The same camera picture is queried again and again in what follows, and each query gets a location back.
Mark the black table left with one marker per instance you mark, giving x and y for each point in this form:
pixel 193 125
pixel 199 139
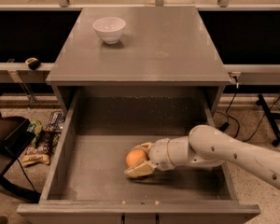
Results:
pixel 14 139

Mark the small black yellow tape measure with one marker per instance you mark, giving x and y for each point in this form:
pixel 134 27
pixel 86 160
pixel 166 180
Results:
pixel 33 63

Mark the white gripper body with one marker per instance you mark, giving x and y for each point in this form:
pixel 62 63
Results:
pixel 159 153

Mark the orange fruit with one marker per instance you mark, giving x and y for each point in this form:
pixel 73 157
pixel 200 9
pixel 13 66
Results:
pixel 135 157

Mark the metal railing frame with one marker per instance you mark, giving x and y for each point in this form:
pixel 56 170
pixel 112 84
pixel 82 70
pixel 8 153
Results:
pixel 19 72

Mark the grey cabinet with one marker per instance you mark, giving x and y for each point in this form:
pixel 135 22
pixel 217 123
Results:
pixel 160 46

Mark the white ceramic bowl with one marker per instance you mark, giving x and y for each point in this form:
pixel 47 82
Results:
pixel 109 29

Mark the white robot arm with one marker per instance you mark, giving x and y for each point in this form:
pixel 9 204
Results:
pixel 204 147

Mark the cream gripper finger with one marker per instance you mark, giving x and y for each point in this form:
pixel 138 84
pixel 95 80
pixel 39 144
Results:
pixel 145 146
pixel 143 169

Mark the black stand base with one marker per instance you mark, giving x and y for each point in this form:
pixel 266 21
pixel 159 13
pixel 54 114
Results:
pixel 272 118

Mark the snack bags pile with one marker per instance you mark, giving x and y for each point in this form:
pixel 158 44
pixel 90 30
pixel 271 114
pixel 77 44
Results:
pixel 45 141

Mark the grey open top drawer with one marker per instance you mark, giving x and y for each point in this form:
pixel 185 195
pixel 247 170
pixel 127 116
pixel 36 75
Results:
pixel 86 182

